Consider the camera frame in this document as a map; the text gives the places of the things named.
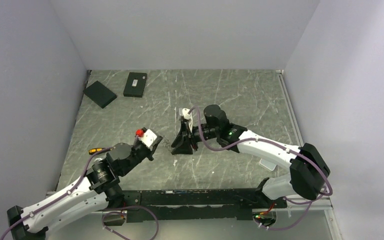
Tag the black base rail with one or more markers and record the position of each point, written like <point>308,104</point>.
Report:
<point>193,204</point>

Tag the translucent plastic card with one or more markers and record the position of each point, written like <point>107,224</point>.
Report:
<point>267,165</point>

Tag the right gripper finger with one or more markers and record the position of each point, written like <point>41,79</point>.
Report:
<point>183,143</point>
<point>186,132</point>

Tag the aluminium frame rail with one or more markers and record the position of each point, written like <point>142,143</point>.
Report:
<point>268,220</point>

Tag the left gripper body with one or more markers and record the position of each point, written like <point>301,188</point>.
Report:
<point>139,153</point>

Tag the plain black box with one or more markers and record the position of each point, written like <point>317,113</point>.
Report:
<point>99,94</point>

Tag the yellow handled screwdriver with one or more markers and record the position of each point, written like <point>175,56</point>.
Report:
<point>98,151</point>

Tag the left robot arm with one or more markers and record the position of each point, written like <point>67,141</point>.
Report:
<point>97,188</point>

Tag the black box with label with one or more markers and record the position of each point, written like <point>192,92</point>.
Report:
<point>135,84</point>

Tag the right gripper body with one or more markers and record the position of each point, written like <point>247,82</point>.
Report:
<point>207,132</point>

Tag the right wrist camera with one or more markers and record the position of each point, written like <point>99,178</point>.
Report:
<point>186,114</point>

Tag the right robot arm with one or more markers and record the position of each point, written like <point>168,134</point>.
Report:
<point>307,172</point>

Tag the large beaded keyring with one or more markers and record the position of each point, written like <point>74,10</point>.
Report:
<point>166,143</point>

